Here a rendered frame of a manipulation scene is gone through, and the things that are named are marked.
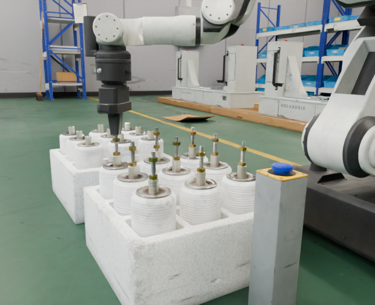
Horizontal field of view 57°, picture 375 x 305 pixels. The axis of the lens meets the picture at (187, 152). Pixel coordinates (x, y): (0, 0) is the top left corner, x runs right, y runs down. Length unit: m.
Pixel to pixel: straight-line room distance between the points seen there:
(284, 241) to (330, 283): 0.29
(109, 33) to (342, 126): 0.57
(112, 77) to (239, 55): 3.37
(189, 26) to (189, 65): 4.52
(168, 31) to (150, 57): 6.65
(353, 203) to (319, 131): 0.22
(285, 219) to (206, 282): 0.24
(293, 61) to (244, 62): 0.75
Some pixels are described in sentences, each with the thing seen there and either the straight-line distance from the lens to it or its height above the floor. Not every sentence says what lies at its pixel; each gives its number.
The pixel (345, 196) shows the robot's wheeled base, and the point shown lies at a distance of 1.02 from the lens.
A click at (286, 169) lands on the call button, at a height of 0.33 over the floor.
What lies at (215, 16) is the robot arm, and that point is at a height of 0.62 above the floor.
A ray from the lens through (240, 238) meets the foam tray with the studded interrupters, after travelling 0.82.
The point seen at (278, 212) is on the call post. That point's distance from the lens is 0.67.
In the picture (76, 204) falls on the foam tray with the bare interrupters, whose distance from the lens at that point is 1.21.
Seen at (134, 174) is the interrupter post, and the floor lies 0.26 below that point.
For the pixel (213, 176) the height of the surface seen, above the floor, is 0.24.
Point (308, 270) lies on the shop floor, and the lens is 1.01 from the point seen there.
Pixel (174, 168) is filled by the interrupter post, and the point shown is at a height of 0.26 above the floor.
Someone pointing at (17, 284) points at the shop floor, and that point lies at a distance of 0.98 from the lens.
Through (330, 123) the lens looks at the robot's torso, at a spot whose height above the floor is 0.39.
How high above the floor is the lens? 0.50
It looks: 13 degrees down
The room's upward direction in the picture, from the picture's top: 1 degrees clockwise
